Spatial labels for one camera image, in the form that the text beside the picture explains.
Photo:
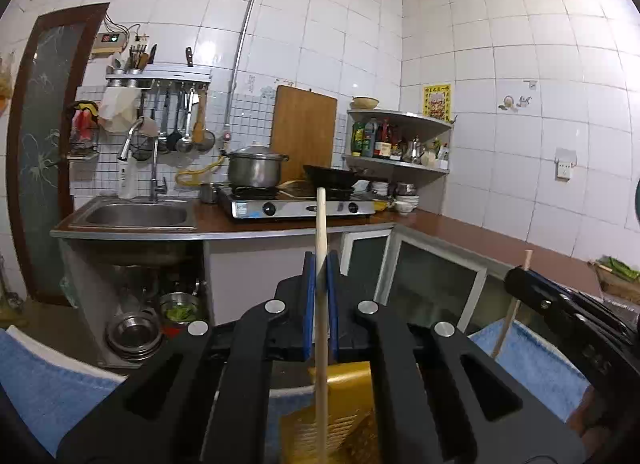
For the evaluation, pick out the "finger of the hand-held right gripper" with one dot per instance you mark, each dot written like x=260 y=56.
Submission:
x=545 y=301

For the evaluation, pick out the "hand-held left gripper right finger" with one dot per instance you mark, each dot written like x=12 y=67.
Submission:
x=334 y=309

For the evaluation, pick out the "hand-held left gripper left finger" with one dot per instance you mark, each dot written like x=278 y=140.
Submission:
x=309 y=309

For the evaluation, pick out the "wooden chopstick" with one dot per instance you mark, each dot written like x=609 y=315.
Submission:
x=321 y=224
x=505 y=329

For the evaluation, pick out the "yellow utensil holder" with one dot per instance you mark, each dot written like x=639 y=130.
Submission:
x=350 y=394

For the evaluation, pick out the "person's right hand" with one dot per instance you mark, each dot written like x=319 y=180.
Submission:
x=585 y=419

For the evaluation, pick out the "box of green vegetables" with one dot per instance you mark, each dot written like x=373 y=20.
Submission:
x=620 y=274

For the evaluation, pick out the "steel gas stove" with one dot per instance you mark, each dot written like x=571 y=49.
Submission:
x=290 y=207

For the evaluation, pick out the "brown kitchen counter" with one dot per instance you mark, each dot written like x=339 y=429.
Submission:
x=450 y=230

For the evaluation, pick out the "stack of white bowls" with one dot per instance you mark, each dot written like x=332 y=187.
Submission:
x=405 y=204

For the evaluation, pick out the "steel bowl with greens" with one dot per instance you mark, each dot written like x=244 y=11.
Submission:
x=180 y=311

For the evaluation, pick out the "black wok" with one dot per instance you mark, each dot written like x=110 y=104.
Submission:
x=337 y=176

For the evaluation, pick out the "teal round object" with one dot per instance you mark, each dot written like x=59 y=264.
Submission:
x=637 y=204

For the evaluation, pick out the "red plastic basin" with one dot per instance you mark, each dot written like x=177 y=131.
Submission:
x=172 y=331

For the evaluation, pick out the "steel cooking pot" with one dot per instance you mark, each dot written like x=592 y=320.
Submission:
x=255 y=169

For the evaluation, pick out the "metal cup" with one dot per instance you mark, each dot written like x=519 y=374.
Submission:
x=208 y=194

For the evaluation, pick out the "grey corner shelf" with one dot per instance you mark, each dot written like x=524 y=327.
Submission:
x=400 y=164

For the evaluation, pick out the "row of condiment bottles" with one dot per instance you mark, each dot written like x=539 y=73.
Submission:
x=385 y=141

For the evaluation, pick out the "stack of steel bowls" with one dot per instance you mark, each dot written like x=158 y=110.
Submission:
x=134 y=336

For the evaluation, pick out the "wooden cutting board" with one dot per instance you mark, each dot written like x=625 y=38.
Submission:
x=302 y=124

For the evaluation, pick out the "steel kitchen sink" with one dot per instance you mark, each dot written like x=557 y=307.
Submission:
x=135 y=214

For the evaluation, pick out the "chrome faucet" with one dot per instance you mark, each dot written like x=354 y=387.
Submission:
x=155 y=169

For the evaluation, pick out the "beige bowl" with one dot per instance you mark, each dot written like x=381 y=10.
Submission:
x=365 y=103

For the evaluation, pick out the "row of hanging ladles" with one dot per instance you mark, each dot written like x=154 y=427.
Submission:
x=185 y=129

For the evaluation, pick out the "white soap bottle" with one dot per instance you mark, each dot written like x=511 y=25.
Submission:
x=128 y=181

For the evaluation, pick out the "metal utensil rack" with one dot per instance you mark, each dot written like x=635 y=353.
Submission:
x=165 y=78

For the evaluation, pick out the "blue fleece blanket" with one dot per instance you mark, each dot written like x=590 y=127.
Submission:
x=50 y=394

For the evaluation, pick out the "white hanging cloth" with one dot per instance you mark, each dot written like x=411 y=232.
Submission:
x=119 y=109

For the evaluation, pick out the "rack cutlery cups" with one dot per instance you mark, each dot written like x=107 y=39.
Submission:
x=134 y=61

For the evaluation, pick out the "brown frosted glass door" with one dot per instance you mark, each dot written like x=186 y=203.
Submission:
x=45 y=144

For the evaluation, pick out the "beige controller box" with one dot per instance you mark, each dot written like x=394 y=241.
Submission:
x=110 y=41

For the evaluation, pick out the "hanging plastic bag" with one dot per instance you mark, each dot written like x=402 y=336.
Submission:
x=5 y=86

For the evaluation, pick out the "white wall socket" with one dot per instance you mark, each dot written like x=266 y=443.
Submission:
x=565 y=166

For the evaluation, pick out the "wall stickers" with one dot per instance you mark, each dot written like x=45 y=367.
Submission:
x=507 y=103

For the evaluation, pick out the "yellow wall poster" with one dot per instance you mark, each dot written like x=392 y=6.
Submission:
x=437 y=102

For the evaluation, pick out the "grey wall pipe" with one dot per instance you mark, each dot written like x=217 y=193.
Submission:
x=245 y=29

